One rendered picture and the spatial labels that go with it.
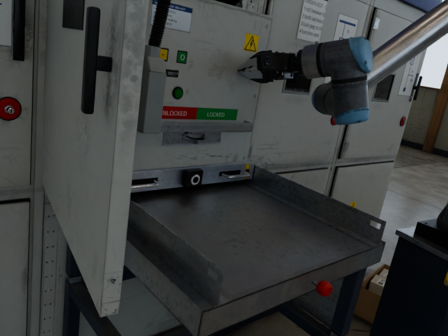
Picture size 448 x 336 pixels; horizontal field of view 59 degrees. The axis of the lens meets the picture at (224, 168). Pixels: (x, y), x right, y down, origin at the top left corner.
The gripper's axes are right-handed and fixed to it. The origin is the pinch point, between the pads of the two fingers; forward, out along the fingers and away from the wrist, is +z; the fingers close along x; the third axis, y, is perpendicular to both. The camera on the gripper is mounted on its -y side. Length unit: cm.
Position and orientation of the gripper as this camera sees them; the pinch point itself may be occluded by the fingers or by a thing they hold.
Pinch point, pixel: (240, 70)
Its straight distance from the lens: 122.4
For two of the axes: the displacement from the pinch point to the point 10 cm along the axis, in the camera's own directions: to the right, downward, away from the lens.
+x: -0.6, -9.9, -1.3
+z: -8.3, -0.2, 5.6
